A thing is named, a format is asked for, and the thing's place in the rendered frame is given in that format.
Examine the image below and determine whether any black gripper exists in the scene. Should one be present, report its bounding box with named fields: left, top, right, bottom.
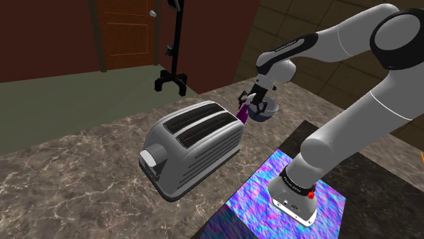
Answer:
left=238, top=83, right=269, bottom=115

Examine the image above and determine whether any purple spray bottle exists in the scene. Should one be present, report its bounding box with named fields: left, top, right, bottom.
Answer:
left=235, top=92, right=257, bottom=125

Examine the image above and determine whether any blue grey bowl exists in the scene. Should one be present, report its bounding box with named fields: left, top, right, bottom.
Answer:
left=247, top=96, right=279, bottom=123

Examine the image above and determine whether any silver two-slot toaster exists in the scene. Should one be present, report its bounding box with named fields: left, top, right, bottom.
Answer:
left=138, top=100, right=245, bottom=203

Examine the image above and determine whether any iridescent patterned robot stand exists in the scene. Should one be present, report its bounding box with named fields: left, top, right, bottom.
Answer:
left=199, top=148, right=347, bottom=239

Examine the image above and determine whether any brown wooden door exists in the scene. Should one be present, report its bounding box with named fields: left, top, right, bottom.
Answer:
left=87, top=0, right=162, bottom=73

